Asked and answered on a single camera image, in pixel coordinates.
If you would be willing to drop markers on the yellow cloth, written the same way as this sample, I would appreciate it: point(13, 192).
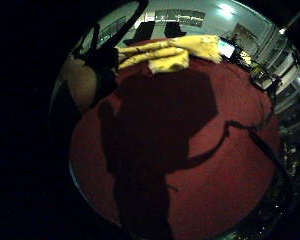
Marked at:
point(170, 53)

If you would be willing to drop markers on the white shelving unit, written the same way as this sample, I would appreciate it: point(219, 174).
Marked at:
point(283, 66)

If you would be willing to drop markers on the black chair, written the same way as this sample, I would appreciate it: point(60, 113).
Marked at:
point(142, 32)
point(174, 30)

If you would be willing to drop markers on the dark wall board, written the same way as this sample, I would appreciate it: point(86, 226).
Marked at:
point(180, 17)

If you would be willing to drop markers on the red table cloth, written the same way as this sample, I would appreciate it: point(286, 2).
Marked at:
point(223, 166)

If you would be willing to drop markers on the laptop with lit screen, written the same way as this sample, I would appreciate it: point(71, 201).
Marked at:
point(226, 48)

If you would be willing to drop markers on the ceiling lamp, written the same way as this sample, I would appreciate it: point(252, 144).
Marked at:
point(226, 8)

